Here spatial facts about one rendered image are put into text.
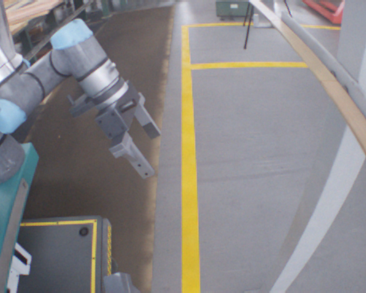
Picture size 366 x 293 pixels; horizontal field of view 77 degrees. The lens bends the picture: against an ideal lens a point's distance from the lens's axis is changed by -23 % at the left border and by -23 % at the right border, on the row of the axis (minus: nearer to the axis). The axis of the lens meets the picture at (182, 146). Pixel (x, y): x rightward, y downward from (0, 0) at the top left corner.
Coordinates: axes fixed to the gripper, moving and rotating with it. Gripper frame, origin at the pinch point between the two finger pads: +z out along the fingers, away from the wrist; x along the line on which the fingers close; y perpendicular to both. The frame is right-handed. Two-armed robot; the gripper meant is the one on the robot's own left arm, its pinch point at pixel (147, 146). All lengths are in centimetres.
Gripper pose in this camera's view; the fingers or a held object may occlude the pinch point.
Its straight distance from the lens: 61.6
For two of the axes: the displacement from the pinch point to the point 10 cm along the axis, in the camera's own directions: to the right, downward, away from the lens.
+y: 8.7, -3.8, -3.1
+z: 4.9, 7.2, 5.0
